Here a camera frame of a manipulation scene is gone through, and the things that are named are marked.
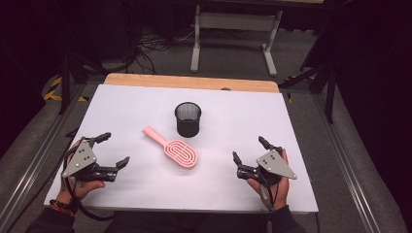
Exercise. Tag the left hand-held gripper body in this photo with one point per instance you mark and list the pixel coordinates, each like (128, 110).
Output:
(80, 158)

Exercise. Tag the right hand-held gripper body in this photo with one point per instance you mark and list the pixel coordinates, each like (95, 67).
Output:
(275, 165)

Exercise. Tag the pink hairbrush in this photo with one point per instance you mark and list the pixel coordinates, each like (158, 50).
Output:
(179, 151)

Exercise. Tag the black mesh cup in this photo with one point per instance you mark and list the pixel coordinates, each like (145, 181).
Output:
(188, 124)

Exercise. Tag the person's right hand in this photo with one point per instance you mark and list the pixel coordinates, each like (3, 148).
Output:
(275, 195)

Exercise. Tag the person's left hand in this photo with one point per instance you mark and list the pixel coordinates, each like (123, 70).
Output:
(81, 189)

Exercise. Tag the white table board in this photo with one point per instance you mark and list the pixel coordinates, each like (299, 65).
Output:
(207, 181)

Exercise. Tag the yellow black hazard tape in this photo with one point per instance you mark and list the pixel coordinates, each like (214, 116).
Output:
(290, 97)
(53, 90)

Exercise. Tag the black metal stand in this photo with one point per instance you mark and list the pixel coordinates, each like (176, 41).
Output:
(66, 84)
(330, 93)

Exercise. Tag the black curtain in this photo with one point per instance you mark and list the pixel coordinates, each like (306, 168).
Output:
(22, 64)
(379, 81)

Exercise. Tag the aluminium rail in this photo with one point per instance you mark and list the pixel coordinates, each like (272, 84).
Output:
(35, 161)
(350, 168)

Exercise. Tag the grey metal desk frame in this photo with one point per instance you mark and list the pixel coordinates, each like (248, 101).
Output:
(238, 21)

